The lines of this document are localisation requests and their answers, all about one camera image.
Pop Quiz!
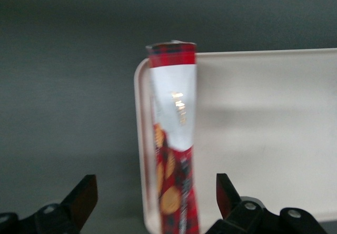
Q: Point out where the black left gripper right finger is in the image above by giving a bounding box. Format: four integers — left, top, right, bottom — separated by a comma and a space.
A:
207, 173, 264, 234

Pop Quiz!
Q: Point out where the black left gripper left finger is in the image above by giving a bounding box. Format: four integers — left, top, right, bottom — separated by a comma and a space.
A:
34, 174, 99, 234

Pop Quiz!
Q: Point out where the red cookie box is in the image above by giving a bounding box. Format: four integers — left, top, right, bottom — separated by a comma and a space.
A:
146, 40, 202, 234

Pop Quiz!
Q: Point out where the white rectangular tray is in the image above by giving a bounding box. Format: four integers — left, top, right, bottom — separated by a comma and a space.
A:
133, 47, 337, 232

